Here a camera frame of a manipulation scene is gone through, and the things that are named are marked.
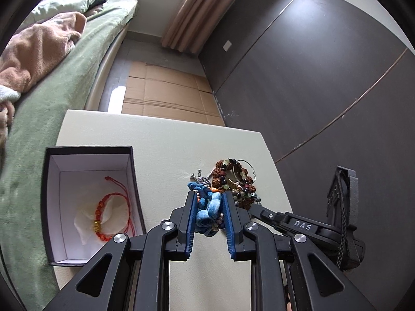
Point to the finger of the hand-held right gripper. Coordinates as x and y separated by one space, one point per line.
301 224

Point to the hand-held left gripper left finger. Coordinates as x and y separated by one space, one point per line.
191 220

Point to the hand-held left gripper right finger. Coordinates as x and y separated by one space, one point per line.
229 223

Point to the black box with white interior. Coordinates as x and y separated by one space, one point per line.
55 201

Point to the small silver pendant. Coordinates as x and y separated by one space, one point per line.
203 179

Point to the thin silver bangle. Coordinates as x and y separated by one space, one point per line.
254 170

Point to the white tissue paper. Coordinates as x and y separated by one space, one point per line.
85 222

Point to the flattened cardboard sheet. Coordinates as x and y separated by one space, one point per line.
168 90

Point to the bed with green sheet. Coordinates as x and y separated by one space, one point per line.
64 81

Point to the pink-brown curtain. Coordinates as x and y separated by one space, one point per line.
191 13

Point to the pink fleece blanket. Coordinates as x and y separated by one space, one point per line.
35 51

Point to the floral pillow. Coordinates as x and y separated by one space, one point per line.
69 3

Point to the white wall socket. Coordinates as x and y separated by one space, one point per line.
228 45

